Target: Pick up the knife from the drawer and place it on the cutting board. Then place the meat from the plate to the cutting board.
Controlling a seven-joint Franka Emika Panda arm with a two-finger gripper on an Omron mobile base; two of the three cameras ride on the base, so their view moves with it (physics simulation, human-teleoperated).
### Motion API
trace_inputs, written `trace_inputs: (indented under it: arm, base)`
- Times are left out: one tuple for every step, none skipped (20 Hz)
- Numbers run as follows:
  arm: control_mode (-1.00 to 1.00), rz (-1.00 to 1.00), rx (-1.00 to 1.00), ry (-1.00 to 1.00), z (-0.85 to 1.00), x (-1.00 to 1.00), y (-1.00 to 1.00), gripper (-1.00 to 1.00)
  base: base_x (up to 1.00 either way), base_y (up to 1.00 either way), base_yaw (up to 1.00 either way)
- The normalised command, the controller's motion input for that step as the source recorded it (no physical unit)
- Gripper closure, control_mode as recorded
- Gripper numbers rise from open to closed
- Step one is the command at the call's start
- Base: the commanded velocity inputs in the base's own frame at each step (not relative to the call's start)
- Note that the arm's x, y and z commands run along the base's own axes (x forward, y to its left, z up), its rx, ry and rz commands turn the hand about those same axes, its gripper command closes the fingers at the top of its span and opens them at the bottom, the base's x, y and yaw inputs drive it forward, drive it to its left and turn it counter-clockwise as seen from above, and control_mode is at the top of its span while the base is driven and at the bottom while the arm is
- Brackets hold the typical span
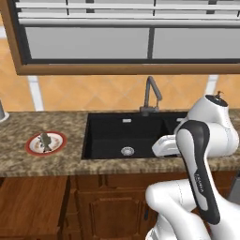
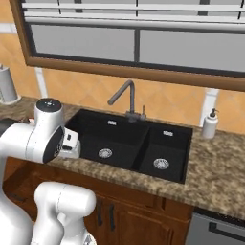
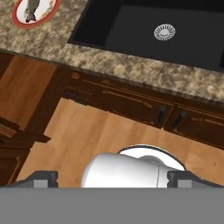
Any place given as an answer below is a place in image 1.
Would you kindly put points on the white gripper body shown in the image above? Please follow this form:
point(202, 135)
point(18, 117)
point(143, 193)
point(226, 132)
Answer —
point(165, 146)

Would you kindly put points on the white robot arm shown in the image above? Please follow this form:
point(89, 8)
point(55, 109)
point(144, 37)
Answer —
point(193, 200)

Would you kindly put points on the red-rimmed white plate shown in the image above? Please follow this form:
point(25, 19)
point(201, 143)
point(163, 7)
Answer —
point(57, 142)

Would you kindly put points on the grey-brown piece of meat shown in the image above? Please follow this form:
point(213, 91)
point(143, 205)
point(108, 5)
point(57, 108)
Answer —
point(45, 142)

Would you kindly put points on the black kitchen sink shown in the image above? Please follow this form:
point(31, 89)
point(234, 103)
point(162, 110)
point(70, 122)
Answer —
point(125, 137)

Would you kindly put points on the wooden panel under sink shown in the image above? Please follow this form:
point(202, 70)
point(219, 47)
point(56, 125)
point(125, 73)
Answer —
point(140, 180)

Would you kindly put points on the dark grey tap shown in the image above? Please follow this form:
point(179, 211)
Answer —
point(149, 90)

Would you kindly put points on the grey appliance front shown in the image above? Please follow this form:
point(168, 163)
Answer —
point(235, 192)

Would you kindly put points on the wooden cupboard door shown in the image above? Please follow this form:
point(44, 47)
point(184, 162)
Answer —
point(109, 215)

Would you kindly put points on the wooden-framed window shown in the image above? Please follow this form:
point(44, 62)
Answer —
point(93, 68)

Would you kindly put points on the white window blinds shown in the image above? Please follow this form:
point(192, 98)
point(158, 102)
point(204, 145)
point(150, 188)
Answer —
point(93, 14)

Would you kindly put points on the grey cylindrical object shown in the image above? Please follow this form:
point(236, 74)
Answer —
point(2, 114)

